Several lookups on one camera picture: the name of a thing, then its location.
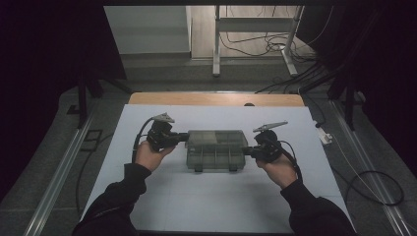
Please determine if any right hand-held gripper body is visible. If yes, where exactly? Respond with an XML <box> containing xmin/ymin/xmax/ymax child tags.
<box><xmin>251</xmin><ymin>121</ymin><xmax>289</xmax><ymax>164</ymax></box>

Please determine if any thin white cable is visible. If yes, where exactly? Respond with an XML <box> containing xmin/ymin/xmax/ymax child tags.
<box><xmin>328</xmin><ymin>134</ymin><xmax>417</xmax><ymax>234</ymax></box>

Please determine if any dark curtain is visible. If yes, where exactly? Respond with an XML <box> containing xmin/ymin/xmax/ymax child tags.
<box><xmin>0</xmin><ymin>0</ymin><xmax>127</xmax><ymax>201</ymax></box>
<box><xmin>296</xmin><ymin>0</ymin><xmax>417</xmax><ymax>180</ymax></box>

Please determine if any person's right hand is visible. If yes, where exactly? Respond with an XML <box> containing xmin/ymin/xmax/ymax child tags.
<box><xmin>256</xmin><ymin>153</ymin><xmax>299</xmax><ymax>190</ymax></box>

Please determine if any thin black floor cable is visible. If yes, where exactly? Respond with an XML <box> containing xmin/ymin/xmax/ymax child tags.
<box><xmin>75</xmin><ymin>133</ymin><xmax>114</xmax><ymax>215</ymax></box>

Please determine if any tangle of black cables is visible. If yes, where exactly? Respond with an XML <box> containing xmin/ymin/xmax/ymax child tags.
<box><xmin>219</xmin><ymin>5</ymin><xmax>328</xmax><ymax>96</ymax></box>

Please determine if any person's left hand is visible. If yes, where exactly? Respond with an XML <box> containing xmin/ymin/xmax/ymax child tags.
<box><xmin>135</xmin><ymin>140</ymin><xmax>177</xmax><ymax>173</ymax></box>

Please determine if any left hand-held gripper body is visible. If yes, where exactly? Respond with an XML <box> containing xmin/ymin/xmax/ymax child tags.
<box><xmin>146</xmin><ymin>112</ymin><xmax>181</xmax><ymax>152</ymax></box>

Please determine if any hand-held gripper cable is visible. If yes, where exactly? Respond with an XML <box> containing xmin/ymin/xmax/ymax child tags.
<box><xmin>131</xmin><ymin>117</ymin><xmax>155</xmax><ymax>164</ymax></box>
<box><xmin>278</xmin><ymin>140</ymin><xmax>303</xmax><ymax>183</ymax></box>

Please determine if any white power strip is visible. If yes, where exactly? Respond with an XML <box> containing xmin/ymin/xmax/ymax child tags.
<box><xmin>315</xmin><ymin>120</ymin><xmax>333</xmax><ymax>146</ymax></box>

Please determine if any black looped floor cable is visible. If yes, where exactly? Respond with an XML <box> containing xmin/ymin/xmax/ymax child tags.
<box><xmin>332</xmin><ymin>170</ymin><xmax>405</xmax><ymax>207</ymax></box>

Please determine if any black metal stand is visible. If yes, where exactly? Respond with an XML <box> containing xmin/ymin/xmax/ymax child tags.
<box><xmin>67</xmin><ymin>73</ymin><xmax>134</xmax><ymax>130</ymax></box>
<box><xmin>299</xmin><ymin>65</ymin><xmax>367</xmax><ymax>132</ymax></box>

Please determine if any white metal desk frame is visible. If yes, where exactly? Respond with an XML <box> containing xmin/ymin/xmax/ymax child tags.
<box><xmin>211</xmin><ymin>5</ymin><xmax>305</xmax><ymax>78</ymax></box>

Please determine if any grey clear compartment box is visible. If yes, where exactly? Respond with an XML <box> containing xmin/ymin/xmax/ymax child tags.
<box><xmin>185</xmin><ymin>129</ymin><xmax>249</xmax><ymax>172</ymax></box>

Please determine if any white table mat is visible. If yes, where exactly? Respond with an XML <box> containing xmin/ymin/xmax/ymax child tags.
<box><xmin>80</xmin><ymin>103</ymin><xmax>357</xmax><ymax>234</ymax></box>

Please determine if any left hand-held gripper cable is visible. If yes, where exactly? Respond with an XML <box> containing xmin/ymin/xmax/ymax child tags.
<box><xmin>131</xmin><ymin>117</ymin><xmax>155</xmax><ymax>164</ymax></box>

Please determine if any right hand-held gripper cable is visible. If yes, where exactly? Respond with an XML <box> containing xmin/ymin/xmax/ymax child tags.
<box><xmin>278</xmin><ymin>140</ymin><xmax>303</xmax><ymax>183</ymax></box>

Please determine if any pale cabinet panel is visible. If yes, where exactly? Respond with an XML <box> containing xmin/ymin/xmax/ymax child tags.
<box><xmin>103</xmin><ymin>5</ymin><xmax>192</xmax><ymax>55</ymax></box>

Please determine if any metal floor rail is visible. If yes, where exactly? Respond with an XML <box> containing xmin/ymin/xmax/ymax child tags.
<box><xmin>328</xmin><ymin>99</ymin><xmax>417</xmax><ymax>236</ymax></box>
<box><xmin>23</xmin><ymin>116</ymin><xmax>94</xmax><ymax>236</ymax></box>

